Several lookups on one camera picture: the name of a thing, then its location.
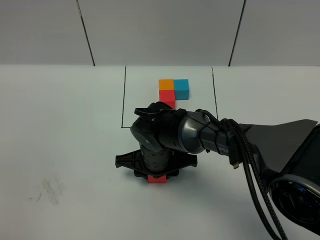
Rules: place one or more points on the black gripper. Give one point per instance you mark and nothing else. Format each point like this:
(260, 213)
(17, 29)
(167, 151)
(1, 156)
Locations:
(167, 162)

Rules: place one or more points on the red cube block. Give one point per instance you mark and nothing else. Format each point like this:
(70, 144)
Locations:
(157, 180)

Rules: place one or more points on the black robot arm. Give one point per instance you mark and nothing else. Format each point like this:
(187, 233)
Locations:
(286, 156)

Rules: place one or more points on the template red cube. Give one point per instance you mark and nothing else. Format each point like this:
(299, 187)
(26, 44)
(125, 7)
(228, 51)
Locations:
(168, 97)

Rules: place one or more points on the white template sheet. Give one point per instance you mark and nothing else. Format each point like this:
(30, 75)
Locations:
(142, 88)

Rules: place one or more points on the template orange cube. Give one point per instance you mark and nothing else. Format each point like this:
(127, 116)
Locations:
(166, 84)

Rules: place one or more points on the template blue cube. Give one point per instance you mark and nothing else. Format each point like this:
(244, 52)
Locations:
(181, 89)

